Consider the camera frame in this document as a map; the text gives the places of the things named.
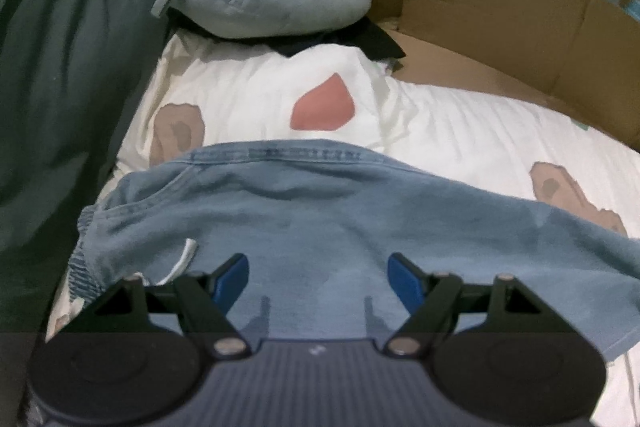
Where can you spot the dark green duvet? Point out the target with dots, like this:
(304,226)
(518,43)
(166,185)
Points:
(60,107)

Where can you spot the brown cardboard box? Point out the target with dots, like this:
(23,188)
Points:
(475,17)

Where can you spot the blue denim pants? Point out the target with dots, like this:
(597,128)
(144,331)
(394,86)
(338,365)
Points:
(350,217)

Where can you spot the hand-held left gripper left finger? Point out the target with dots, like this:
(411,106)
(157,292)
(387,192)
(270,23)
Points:
(230,279)

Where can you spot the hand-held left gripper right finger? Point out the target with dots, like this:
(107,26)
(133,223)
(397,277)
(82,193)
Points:
(404,279)

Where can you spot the white bear printed bed sheet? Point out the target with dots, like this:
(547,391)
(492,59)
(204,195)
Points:
(450,122)

